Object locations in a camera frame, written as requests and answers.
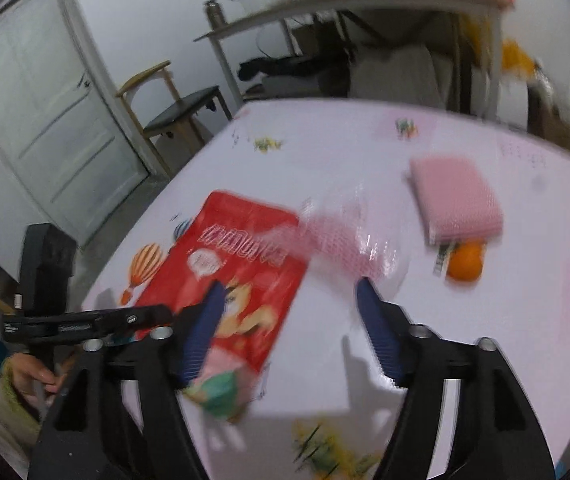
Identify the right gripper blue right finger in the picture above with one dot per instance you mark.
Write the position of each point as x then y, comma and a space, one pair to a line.
384, 323

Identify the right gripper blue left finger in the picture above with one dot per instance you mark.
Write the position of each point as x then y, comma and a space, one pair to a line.
198, 325

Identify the red snack bag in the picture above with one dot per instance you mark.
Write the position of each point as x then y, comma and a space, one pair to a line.
226, 242

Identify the clear zip bag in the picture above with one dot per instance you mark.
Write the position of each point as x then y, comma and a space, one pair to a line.
338, 233

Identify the person left hand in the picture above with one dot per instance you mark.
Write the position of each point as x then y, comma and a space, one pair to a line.
34, 382

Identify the orange peel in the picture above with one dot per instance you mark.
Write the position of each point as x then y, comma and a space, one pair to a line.
466, 262

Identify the pink table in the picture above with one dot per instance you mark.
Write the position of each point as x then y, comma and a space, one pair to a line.
322, 407

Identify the white door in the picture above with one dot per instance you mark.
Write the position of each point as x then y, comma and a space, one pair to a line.
56, 131

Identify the metal thermos bottle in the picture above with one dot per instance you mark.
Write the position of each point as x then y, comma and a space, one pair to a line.
215, 15

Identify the yellow plastic bag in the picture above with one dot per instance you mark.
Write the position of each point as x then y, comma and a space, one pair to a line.
516, 61

